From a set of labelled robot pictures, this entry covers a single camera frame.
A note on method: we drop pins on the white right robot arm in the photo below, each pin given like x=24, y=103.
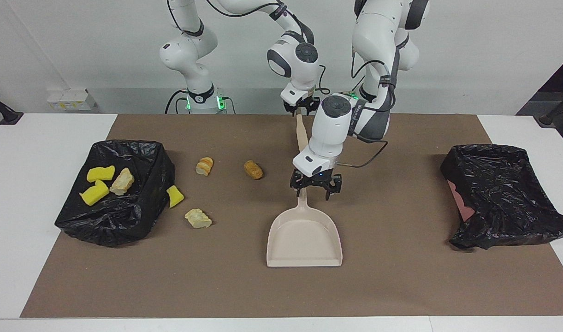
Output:
x=189, y=46

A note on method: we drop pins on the black bin bag showing box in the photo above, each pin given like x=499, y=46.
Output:
x=507, y=193

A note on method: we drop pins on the beige hand brush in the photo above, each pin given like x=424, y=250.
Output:
x=302, y=133

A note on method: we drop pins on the beige plastic dustpan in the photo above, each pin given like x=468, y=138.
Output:
x=304, y=240

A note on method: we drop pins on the brown table mat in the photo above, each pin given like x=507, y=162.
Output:
x=216, y=286

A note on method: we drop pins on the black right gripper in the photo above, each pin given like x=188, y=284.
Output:
x=302, y=102

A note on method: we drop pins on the black bin bag fully covering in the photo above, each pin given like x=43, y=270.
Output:
x=120, y=221

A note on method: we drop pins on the brown bread roll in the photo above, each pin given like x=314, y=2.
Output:
x=253, y=169

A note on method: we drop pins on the yellow sponge wedge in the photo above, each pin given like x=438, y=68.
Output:
x=174, y=197

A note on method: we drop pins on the notched yellow sponge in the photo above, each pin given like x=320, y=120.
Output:
x=94, y=193

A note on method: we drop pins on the black stand foot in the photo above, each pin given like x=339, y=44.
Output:
x=555, y=113
x=4, y=115

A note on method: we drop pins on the pale crusty bread chunk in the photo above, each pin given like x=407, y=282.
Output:
x=122, y=182

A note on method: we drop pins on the white wall socket box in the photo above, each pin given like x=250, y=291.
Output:
x=71, y=100

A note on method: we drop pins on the pink bin box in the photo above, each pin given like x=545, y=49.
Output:
x=461, y=203

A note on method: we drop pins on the striped croissant piece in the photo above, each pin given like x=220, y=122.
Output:
x=204, y=166

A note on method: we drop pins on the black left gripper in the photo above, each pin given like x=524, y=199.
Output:
x=316, y=178

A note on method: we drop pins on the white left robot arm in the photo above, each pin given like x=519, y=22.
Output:
x=332, y=129

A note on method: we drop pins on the wavy yellow sponge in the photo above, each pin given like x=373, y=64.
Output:
x=100, y=174

